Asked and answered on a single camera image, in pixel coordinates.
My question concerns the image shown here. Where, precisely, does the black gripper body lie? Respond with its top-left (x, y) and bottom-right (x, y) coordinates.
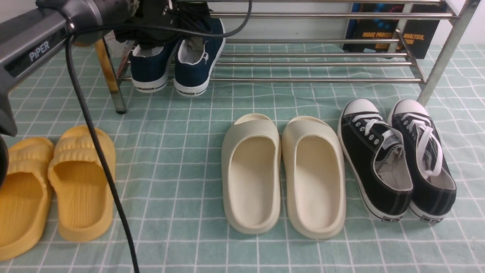
top-left (114, 0), bottom-right (212, 48)

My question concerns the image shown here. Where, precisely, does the navy canvas shoe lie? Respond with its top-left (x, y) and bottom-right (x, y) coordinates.
top-left (129, 39), bottom-right (180, 93)
top-left (174, 36), bottom-right (226, 97)

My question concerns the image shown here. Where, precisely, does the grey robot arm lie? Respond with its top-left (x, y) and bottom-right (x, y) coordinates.
top-left (1, 0), bottom-right (221, 137)

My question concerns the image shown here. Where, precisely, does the steel shoe rack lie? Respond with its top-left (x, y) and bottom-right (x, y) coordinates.
top-left (93, 0), bottom-right (482, 116)

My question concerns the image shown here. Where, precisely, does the white printed box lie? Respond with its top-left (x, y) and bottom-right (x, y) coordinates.
top-left (104, 31), bottom-right (133, 58)

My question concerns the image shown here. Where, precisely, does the left cream slipper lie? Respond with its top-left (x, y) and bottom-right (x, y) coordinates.
top-left (221, 113), bottom-right (281, 234)

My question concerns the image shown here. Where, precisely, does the cream slipper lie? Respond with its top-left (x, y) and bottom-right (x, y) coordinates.
top-left (221, 113), bottom-right (281, 234)
top-left (281, 116), bottom-right (346, 240)

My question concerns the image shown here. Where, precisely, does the right cream slipper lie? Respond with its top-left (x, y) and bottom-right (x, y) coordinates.
top-left (281, 116), bottom-right (346, 240)

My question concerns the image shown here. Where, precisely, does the right yellow slipper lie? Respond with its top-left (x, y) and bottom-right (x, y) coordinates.
top-left (47, 126), bottom-right (114, 242)

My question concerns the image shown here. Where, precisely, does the yellow slipper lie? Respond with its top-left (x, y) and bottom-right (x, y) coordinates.
top-left (47, 126), bottom-right (114, 242)
top-left (0, 138), bottom-right (55, 261)

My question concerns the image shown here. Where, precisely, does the black book with orange text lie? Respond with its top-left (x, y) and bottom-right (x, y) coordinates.
top-left (342, 3), bottom-right (446, 59)

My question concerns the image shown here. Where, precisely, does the left black canvas sneaker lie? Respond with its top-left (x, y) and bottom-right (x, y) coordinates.
top-left (337, 98), bottom-right (413, 223)

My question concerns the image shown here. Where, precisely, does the black canvas sneaker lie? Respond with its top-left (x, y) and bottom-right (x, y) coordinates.
top-left (337, 98), bottom-right (413, 223)
top-left (388, 100), bottom-right (457, 224)

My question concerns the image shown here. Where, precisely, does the left yellow slipper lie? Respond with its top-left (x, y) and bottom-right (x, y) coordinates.
top-left (0, 138), bottom-right (55, 261)

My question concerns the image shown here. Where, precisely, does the right black canvas sneaker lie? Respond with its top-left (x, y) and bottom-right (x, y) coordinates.
top-left (388, 100), bottom-right (457, 224)

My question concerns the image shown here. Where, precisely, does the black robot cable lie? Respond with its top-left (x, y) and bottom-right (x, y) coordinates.
top-left (36, 0), bottom-right (253, 273)

